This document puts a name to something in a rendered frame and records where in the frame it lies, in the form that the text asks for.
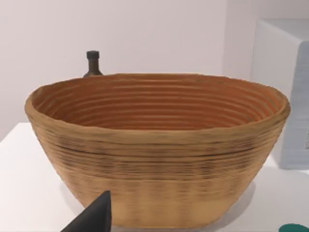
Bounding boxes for brown woven basket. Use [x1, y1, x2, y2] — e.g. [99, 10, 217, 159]
[25, 73, 290, 229]

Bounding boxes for dark green round object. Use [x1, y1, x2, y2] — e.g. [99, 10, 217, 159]
[279, 223, 308, 232]

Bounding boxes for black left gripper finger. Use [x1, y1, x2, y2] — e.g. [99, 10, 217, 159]
[59, 190, 112, 232]

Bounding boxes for dark olive bottle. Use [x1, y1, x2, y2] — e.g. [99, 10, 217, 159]
[83, 50, 104, 78]

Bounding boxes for pale grey box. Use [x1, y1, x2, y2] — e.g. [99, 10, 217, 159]
[279, 40, 309, 170]

